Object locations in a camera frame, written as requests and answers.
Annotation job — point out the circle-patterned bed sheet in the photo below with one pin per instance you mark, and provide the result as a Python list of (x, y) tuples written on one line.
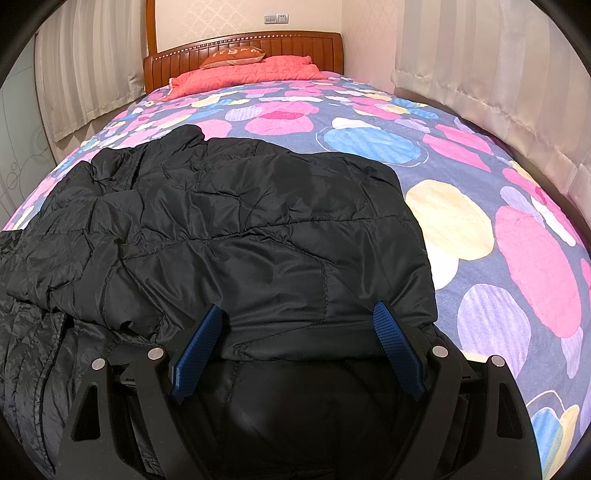
[(508, 258)]

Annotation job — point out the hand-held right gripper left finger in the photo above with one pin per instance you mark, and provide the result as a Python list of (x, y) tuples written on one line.
[(197, 353)]

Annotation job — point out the red pillow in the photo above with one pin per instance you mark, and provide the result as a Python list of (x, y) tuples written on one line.
[(258, 74)]

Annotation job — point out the wooden headboard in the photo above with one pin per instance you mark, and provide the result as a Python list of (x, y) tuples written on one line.
[(295, 44)]

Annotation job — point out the cream striped curtain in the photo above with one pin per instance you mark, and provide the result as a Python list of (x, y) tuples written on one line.
[(87, 69), (485, 69)]

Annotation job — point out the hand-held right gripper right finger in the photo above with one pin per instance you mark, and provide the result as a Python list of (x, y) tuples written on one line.
[(398, 347)]

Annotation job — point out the wall socket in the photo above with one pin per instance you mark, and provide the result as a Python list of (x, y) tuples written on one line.
[(276, 19)]

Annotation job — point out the black puffer jacket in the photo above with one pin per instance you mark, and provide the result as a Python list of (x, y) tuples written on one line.
[(231, 207)]

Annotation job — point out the wooden door frame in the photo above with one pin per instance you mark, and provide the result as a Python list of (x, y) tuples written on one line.
[(151, 27)]

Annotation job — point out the orange embroidered cushion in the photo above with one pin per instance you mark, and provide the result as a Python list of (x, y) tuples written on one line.
[(231, 56)]

